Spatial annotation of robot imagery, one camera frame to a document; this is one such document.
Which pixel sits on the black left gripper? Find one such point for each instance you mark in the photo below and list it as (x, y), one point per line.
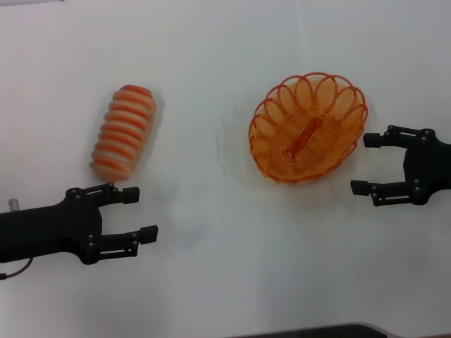
(46, 229)

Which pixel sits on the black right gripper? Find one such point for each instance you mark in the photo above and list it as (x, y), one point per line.
(430, 165)

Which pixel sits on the orange woven plastic basket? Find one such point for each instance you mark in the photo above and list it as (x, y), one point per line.
(306, 137)

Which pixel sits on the orange striped bread loaf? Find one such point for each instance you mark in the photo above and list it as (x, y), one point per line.
(125, 134)

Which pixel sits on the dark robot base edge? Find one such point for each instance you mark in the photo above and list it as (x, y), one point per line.
(310, 331)

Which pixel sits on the metal plug on left gripper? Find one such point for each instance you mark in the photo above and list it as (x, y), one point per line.
(14, 205)

